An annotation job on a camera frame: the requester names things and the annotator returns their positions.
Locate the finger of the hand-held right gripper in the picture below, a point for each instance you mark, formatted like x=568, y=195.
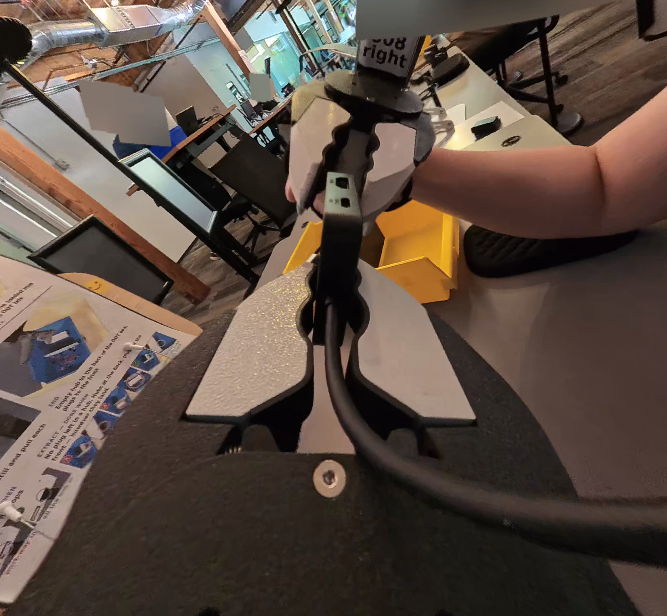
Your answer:
x=401, y=157
x=313, y=152

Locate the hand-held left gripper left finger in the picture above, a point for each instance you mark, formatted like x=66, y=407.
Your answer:
x=245, y=366

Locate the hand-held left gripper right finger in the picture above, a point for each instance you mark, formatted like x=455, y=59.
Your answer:
x=412, y=366

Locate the yellow plastic bin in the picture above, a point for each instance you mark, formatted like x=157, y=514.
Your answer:
x=417, y=251

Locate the black square hub lead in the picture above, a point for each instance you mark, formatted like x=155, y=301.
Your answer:
x=469, y=501

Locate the person's right forearm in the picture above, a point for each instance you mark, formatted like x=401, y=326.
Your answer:
x=563, y=183

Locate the instruction sheet on stand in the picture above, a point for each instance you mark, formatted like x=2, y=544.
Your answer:
x=146, y=303

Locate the yellow smiley sticker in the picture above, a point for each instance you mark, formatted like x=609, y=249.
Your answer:
x=95, y=285

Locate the printed instruction sheet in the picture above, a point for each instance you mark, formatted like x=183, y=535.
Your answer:
x=63, y=397

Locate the silver ventilation duct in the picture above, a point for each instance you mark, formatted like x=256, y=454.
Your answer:
x=115, y=22

